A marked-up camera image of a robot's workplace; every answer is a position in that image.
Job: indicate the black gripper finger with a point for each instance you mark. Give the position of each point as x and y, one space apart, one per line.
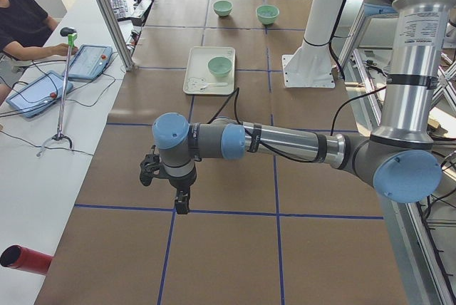
182 201

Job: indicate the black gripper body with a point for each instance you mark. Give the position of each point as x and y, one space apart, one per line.
182 182

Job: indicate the green bowl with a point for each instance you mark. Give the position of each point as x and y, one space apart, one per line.
220 66
267 14
222 8

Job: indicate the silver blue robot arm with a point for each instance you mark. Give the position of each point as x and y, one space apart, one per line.
395 159

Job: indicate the person's right hand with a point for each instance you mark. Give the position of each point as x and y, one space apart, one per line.
62 49

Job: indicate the white plastic spoon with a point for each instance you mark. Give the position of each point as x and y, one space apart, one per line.
205 86

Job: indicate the white bear tray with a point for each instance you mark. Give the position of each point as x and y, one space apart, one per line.
197 71

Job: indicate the blue teach pendant far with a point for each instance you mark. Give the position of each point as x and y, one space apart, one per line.
89 62

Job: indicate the blue teach pendant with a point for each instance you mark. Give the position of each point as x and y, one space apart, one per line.
89 62
37 96

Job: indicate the blue teach pendant near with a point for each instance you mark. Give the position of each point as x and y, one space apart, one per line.
37 96

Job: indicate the red cylinder tube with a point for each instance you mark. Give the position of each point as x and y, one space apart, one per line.
26 260

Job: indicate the silver reacher grabber stick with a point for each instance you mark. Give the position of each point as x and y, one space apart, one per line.
59 133

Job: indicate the black computer mouse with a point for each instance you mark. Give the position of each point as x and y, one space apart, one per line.
67 31

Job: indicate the black keyboard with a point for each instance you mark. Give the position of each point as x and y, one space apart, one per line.
120 9

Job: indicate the person in black shirt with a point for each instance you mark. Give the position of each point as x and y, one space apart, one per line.
25 28

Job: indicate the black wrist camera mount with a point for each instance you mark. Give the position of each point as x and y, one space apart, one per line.
151 167

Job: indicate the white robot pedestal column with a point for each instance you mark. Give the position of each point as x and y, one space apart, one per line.
310 66

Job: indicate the aluminium frame post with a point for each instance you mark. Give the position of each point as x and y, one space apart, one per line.
116 34

